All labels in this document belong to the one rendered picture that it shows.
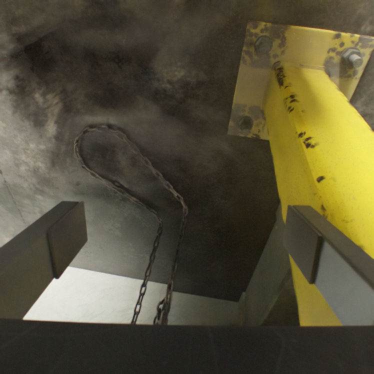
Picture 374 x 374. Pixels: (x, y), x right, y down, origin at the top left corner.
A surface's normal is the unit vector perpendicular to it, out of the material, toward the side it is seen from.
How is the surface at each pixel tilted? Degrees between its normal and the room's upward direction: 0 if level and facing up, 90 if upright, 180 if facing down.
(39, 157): 0
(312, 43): 0
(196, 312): 90
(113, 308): 90
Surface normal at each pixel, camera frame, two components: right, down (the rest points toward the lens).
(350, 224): -0.12, -0.77
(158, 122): -0.14, 0.64
